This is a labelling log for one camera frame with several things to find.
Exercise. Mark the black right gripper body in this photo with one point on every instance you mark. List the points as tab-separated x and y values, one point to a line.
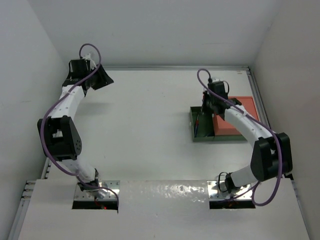
210	101

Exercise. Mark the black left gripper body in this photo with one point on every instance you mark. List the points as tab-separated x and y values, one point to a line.
97	80

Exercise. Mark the green drawer box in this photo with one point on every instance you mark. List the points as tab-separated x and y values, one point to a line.
206	126

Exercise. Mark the salmon red drawer box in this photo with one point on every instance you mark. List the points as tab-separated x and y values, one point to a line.
234	122

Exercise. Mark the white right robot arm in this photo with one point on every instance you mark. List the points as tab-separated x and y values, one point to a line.
270	149

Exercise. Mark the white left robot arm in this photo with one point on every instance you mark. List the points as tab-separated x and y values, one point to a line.
60	139

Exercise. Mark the white front cover board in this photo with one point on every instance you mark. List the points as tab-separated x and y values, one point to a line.
159	210

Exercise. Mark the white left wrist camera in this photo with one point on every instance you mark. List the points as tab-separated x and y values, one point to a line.
90	57

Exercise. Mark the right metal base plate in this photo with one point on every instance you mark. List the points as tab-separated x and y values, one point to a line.
217	191

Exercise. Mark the metal base plate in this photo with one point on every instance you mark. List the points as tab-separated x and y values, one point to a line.
217	191
104	191

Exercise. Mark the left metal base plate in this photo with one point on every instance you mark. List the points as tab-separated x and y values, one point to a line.
104	191

